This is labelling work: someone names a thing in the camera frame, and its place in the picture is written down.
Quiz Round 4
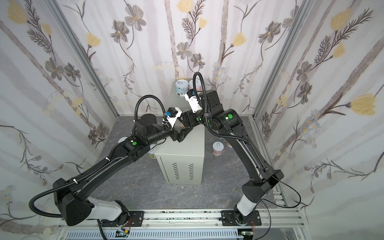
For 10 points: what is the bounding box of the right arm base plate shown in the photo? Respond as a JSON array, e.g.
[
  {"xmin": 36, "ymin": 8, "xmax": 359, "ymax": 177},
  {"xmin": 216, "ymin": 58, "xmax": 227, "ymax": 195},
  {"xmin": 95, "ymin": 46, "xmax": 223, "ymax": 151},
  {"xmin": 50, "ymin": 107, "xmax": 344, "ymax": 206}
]
[{"xmin": 219, "ymin": 210, "xmax": 262, "ymax": 227}]

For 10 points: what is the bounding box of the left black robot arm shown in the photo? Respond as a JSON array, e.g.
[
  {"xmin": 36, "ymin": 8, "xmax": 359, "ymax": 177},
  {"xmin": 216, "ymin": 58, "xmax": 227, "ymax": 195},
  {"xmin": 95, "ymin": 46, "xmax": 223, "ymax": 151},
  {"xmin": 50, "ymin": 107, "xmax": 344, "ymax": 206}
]
[{"xmin": 29, "ymin": 95, "xmax": 195, "ymax": 226}]

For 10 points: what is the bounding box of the pink labelled can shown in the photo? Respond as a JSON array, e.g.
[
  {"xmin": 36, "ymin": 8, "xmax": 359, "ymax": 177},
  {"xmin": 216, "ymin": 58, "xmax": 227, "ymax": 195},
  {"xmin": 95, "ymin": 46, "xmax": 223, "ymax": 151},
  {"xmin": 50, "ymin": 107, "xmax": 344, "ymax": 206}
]
[{"xmin": 189, "ymin": 80, "xmax": 202, "ymax": 92}]

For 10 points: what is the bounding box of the green white labelled can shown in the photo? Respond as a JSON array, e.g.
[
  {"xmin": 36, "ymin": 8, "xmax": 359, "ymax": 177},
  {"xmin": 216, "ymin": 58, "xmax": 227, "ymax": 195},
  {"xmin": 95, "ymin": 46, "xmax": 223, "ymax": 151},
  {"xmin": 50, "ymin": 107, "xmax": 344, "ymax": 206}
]
[{"xmin": 148, "ymin": 144, "xmax": 157, "ymax": 159}]

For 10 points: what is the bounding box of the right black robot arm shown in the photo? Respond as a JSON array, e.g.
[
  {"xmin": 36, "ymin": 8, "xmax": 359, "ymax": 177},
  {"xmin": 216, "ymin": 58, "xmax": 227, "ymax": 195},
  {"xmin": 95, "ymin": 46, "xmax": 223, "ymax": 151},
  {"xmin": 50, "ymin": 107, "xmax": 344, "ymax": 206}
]
[{"xmin": 178, "ymin": 72, "xmax": 284, "ymax": 225}]

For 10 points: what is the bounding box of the pink white can right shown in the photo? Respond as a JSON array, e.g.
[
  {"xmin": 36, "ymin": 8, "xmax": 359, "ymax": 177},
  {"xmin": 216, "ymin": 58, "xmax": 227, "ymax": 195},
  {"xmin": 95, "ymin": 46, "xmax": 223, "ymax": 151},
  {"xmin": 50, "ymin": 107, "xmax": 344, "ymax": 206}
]
[{"xmin": 213, "ymin": 141, "xmax": 225, "ymax": 156}]

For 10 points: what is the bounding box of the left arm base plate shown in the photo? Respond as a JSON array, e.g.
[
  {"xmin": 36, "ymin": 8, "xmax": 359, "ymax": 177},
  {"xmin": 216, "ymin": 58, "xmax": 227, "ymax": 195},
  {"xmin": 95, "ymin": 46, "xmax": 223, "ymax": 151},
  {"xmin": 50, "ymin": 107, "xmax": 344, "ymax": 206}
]
[{"xmin": 101, "ymin": 211, "xmax": 145, "ymax": 227}]

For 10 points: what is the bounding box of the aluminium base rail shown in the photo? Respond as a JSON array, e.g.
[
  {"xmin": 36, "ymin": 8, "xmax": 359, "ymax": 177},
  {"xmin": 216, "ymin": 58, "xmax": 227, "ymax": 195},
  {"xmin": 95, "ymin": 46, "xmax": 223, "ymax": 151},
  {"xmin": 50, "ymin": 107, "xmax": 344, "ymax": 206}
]
[{"xmin": 56, "ymin": 191, "xmax": 304, "ymax": 232}]

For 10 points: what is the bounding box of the blue labelled can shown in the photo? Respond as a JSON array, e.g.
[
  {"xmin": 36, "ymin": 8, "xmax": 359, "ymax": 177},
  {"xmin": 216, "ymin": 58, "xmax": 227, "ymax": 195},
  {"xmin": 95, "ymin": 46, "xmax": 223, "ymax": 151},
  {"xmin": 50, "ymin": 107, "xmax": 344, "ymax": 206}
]
[{"xmin": 175, "ymin": 79, "xmax": 189, "ymax": 97}]

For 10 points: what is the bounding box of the grey metal cabinet counter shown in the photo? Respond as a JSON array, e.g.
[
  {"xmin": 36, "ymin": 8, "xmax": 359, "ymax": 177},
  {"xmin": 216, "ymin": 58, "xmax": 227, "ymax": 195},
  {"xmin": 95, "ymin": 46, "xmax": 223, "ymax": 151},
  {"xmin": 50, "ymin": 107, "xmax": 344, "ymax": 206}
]
[{"xmin": 155, "ymin": 84, "xmax": 205, "ymax": 185}]

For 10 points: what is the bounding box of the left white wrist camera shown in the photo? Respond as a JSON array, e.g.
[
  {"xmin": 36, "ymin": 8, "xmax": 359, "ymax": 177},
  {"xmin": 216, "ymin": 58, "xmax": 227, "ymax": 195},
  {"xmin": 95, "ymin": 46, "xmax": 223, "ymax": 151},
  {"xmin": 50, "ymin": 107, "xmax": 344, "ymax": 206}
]
[{"xmin": 162, "ymin": 107, "xmax": 182, "ymax": 131}]

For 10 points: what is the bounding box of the white slotted cable duct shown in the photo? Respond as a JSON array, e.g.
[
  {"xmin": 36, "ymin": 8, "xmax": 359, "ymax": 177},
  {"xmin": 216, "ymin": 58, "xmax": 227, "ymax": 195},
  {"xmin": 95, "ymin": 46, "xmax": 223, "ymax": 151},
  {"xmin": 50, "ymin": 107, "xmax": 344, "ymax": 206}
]
[{"xmin": 63, "ymin": 229, "xmax": 244, "ymax": 240}]

